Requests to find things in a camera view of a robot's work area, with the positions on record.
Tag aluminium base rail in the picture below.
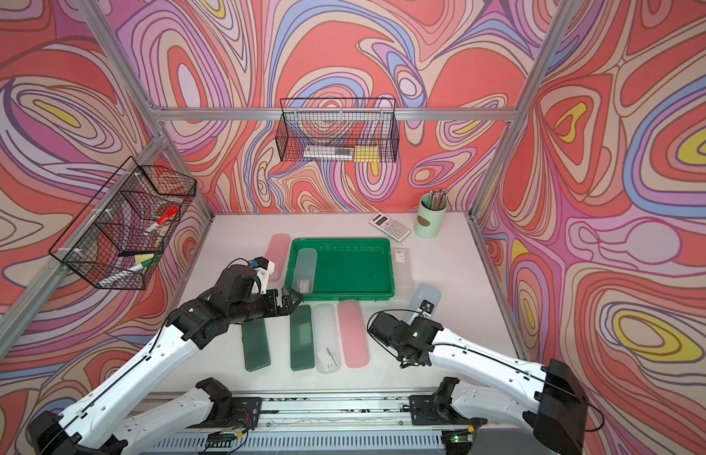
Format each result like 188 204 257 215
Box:
139 389 558 454

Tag black wire basket wall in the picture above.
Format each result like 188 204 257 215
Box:
275 96 400 163
49 157 197 291

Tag black wire basket left wall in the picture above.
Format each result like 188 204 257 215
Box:
49 157 197 291

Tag mint green pen cup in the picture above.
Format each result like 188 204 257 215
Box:
415 191 448 239

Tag black wire basket back wall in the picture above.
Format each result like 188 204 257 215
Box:
275 96 400 163

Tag clear frosted pencil case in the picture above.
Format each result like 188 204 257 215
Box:
292 248 318 295

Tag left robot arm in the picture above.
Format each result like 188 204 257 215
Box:
28 257 304 454

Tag green white marker in basket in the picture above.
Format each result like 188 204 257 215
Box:
99 253 155 287

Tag yellow item in back basket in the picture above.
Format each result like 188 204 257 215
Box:
353 145 381 163

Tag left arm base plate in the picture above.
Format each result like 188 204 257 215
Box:
194 397 262 430

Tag pens in cup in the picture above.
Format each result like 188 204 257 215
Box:
426 189 448 212

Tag red marker in basket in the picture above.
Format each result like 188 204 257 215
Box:
144 207 180 234

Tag pink pencil case front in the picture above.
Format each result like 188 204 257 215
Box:
337 301 370 369

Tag light blue pencil case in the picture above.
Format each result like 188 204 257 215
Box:
405 284 442 323

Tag dark green pencil case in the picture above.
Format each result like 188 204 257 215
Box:
290 305 315 372
241 318 271 373

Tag pink pencil case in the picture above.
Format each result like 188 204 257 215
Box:
337 301 370 369
264 233 292 284

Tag white translucent pencil case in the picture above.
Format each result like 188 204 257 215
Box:
311 303 343 375

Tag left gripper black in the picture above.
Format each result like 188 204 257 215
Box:
228 284 304 326

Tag dark green pencil case left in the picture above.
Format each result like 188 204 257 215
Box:
241 318 271 373

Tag pink pencil case far left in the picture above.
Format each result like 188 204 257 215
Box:
264 233 292 284

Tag clear box in back basket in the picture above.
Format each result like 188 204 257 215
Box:
303 145 355 161

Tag dark green pencil case right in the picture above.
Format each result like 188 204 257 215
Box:
290 305 315 372

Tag green plastic storage tray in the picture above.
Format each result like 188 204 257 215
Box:
285 237 396 301

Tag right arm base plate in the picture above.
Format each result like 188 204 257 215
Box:
408 395 488 430

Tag white calculator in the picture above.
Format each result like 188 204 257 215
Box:
369 212 411 243

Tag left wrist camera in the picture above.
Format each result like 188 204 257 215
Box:
250 257 275 295

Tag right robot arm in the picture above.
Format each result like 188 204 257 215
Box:
366 310 590 454

